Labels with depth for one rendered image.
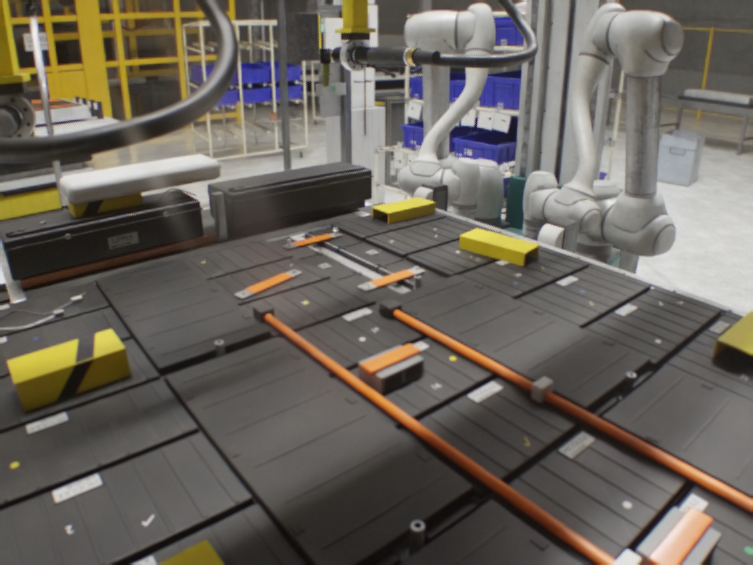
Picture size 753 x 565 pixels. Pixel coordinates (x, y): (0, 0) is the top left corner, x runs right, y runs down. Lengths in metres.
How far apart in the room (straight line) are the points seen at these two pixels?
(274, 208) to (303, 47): 2.38
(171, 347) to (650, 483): 0.67
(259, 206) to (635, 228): 1.15
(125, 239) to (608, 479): 1.04
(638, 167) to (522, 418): 1.25
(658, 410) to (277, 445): 0.48
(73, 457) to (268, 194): 0.87
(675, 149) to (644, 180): 5.29
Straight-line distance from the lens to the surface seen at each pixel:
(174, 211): 1.30
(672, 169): 7.17
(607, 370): 0.83
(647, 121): 1.80
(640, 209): 1.85
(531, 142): 2.28
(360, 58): 1.53
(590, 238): 2.03
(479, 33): 2.04
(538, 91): 2.25
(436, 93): 2.13
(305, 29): 3.71
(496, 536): 0.56
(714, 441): 0.75
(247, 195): 1.36
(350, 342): 0.85
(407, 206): 1.43
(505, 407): 0.73
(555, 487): 0.63
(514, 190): 2.30
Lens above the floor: 1.43
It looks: 24 degrees down
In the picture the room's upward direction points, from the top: straight up
